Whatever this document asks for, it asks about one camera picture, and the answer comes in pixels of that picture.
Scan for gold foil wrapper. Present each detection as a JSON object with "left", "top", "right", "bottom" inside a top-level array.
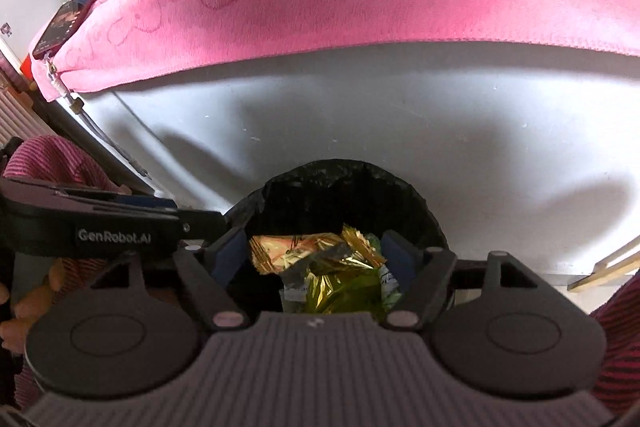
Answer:
[{"left": 248, "top": 223, "right": 388, "bottom": 316}]

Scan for person's left hand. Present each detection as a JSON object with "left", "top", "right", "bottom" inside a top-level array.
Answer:
[{"left": 1, "top": 259, "right": 65, "bottom": 355}]

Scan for smartphone with dark case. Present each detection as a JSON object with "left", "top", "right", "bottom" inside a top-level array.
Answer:
[{"left": 32, "top": 0, "right": 96, "bottom": 61}]

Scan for black trash bin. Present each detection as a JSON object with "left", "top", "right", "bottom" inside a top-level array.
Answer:
[{"left": 226, "top": 159, "right": 449, "bottom": 319}]

